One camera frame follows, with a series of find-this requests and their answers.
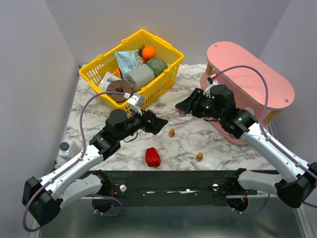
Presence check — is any pink pig toy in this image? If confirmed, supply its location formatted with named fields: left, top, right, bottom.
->
left=178, top=111, right=187, bottom=118

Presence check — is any purple flower toy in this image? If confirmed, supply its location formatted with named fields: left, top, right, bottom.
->
left=244, top=107, right=255, bottom=116

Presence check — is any red bell pepper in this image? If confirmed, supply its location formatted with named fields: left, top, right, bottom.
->
left=145, top=147, right=161, bottom=167

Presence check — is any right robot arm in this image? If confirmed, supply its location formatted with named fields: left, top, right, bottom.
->
left=175, top=84, right=317, bottom=208

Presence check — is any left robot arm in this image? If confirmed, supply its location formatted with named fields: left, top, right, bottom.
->
left=22, top=109, right=168, bottom=231

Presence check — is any pink three-tier shelf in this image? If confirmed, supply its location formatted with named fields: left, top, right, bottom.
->
left=200, top=41, right=295, bottom=146

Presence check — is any orange bear toy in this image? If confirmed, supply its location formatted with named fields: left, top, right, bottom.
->
left=169, top=129, right=175, bottom=137
left=196, top=152, right=203, bottom=161

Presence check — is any grey paper towel roll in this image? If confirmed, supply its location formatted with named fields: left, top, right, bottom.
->
left=124, top=64, right=155, bottom=92

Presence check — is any green melon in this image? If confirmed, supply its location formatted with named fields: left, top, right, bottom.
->
left=146, top=58, right=167, bottom=77

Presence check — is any orange fruit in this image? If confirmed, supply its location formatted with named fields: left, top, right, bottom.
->
left=142, top=46, right=156, bottom=60
left=115, top=69, right=122, bottom=77

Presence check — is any light blue chips bag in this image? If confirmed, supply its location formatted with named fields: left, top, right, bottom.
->
left=114, top=50, right=142, bottom=77

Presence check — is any yellow plastic shopping basket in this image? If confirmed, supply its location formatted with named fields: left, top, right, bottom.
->
left=79, top=29, right=184, bottom=116

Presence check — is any white bottle black cap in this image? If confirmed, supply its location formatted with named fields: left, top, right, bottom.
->
left=58, top=139, right=81, bottom=161

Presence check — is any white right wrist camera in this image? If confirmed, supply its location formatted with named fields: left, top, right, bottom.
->
left=204, top=74, right=219, bottom=98

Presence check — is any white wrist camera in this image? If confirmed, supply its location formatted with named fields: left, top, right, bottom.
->
left=204, top=74, right=219, bottom=98
left=123, top=93, right=145, bottom=115

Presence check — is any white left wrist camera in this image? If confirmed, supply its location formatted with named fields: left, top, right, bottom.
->
left=123, top=93, right=145, bottom=115

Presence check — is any white package blue handle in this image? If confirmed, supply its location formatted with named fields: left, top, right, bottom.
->
left=99, top=71, right=121, bottom=91

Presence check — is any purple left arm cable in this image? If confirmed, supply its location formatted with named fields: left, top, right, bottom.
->
left=22, top=91, right=131, bottom=233

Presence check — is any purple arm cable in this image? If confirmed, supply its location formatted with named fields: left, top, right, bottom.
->
left=22, top=91, right=131, bottom=233
left=207, top=65, right=317, bottom=215

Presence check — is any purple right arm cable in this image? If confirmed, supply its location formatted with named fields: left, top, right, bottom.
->
left=207, top=65, right=317, bottom=215

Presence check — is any black mounting rail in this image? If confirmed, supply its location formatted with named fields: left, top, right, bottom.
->
left=80, top=170, right=257, bottom=207

